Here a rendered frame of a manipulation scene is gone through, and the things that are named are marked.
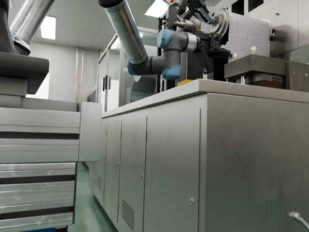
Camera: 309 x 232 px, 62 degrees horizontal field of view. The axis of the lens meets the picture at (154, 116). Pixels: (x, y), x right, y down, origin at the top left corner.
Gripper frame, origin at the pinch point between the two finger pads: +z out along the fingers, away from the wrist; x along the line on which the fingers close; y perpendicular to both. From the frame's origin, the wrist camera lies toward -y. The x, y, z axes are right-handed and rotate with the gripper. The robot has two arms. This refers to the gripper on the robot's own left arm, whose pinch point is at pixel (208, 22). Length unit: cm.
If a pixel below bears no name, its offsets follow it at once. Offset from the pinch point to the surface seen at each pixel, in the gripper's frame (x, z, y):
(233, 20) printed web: -8.2, 6.0, 4.3
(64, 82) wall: 548, -77, 19
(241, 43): -8.2, 16.0, -0.2
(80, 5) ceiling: 325, -126, 96
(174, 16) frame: 25.1, -12.5, 5.8
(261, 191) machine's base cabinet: -34, 44, -55
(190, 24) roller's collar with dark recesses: 19.9, -3.9, 6.6
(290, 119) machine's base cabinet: -34, 39, -28
